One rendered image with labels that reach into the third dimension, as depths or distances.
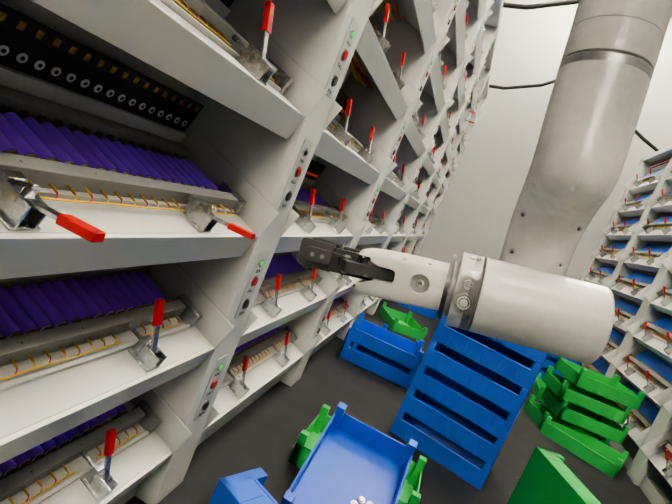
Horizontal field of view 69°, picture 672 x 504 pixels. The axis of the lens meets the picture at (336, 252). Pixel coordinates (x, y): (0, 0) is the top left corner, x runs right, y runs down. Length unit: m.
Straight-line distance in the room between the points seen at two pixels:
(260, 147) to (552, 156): 0.44
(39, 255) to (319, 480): 0.83
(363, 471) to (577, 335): 0.75
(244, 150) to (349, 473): 0.73
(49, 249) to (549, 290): 0.46
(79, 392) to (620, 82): 0.65
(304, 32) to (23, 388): 0.60
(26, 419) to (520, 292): 0.50
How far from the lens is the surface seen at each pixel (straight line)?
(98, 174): 0.53
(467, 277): 0.53
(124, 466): 0.87
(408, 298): 0.52
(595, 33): 0.59
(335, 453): 1.20
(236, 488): 0.76
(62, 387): 0.62
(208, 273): 0.83
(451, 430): 1.55
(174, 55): 0.50
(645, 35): 0.60
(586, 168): 0.55
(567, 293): 0.54
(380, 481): 1.20
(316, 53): 0.81
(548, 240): 0.64
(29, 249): 0.44
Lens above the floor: 0.64
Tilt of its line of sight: 8 degrees down
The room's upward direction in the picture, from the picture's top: 23 degrees clockwise
